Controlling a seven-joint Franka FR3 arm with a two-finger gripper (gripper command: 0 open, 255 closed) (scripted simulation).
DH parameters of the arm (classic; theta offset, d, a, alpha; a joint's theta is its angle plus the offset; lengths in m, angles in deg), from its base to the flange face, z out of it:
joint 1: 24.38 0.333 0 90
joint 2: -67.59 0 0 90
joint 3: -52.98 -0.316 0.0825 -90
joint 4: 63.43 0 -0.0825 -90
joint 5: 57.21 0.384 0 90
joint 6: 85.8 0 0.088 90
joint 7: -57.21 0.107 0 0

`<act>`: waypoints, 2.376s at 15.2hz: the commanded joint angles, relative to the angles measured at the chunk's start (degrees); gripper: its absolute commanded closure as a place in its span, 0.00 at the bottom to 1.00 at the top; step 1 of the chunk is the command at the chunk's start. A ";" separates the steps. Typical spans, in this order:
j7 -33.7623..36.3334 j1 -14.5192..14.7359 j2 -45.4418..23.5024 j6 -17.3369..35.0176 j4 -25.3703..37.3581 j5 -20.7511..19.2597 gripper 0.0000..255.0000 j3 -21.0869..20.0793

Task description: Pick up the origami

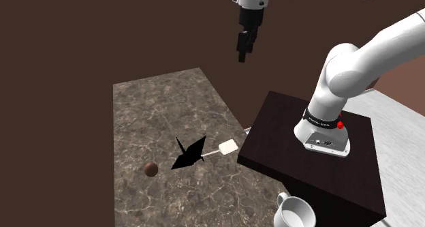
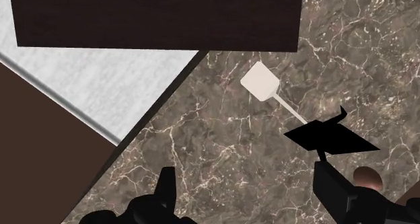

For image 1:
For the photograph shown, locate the brown ball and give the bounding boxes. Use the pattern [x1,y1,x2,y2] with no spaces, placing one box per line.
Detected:
[144,162,159,178]

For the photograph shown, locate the white spatula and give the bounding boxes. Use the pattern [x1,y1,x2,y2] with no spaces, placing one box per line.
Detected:
[200,138,239,159]

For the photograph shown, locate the black paper crane figure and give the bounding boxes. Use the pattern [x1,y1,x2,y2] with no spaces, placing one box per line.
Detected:
[170,135,207,170]

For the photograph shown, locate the dark robot stand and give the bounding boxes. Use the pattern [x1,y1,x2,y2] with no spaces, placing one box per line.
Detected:
[236,90,388,227]

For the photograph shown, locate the white mug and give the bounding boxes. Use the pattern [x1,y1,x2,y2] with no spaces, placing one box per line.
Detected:
[273,192,317,227]

